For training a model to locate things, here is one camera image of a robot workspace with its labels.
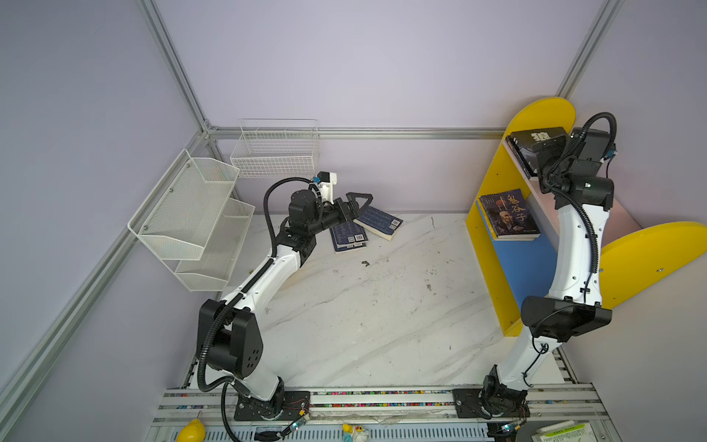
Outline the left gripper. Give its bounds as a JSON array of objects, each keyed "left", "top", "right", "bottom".
[{"left": 308, "top": 192, "right": 372, "bottom": 236}]

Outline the blue book front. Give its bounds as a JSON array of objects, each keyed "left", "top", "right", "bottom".
[{"left": 353, "top": 206, "right": 403, "bottom": 241}]

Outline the blue book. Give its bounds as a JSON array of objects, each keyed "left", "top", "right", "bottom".
[
  {"left": 353, "top": 206, "right": 403, "bottom": 241},
  {"left": 330, "top": 222, "right": 368, "bottom": 253}
]

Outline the black book with barcode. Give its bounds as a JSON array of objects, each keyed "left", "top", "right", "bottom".
[{"left": 504, "top": 127, "right": 569, "bottom": 180}]

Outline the purple old man book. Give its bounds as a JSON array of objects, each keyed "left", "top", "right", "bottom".
[{"left": 478, "top": 189, "right": 541, "bottom": 241}]

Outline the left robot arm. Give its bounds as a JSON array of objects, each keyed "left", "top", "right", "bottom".
[{"left": 196, "top": 182, "right": 374, "bottom": 420}]

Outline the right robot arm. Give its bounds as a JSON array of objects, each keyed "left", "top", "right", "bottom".
[{"left": 453, "top": 128, "right": 616, "bottom": 419}]

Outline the blue book behind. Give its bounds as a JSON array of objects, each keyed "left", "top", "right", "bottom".
[{"left": 330, "top": 222, "right": 368, "bottom": 253}]

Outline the yellow pink blue bookshelf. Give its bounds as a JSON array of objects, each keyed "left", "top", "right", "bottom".
[{"left": 465, "top": 97, "right": 707, "bottom": 338}]

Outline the white mesh two-tier shelf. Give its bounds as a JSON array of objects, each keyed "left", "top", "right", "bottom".
[{"left": 127, "top": 150, "right": 255, "bottom": 292}]

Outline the small yellow duck toy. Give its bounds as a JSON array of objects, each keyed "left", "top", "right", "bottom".
[{"left": 342, "top": 424, "right": 370, "bottom": 442}]

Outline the green white box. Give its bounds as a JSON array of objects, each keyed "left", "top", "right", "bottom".
[{"left": 531, "top": 420, "right": 598, "bottom": 442}]

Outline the yellow lemon toy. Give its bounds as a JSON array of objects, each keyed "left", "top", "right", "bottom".
[{"left": 176, "top": 418, "right": 205, "bottom": 442}]

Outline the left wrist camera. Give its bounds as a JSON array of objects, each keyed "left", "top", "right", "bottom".
[{"left": 314, "top": 171, "right": 338, "bottom": 204}]

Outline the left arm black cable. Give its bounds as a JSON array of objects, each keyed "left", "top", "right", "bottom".
[{"left": 261, "top": 176, "right": 316, "bottom": 258}]

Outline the white wire basket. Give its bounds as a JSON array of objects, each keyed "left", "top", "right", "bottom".
[{"left": 230, "top": 119, "right": 320, "bottom": 179}]

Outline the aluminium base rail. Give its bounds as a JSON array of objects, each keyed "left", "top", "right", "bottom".
[{"left": 146, "top": 351, "right": 620, "bottom": 441}]

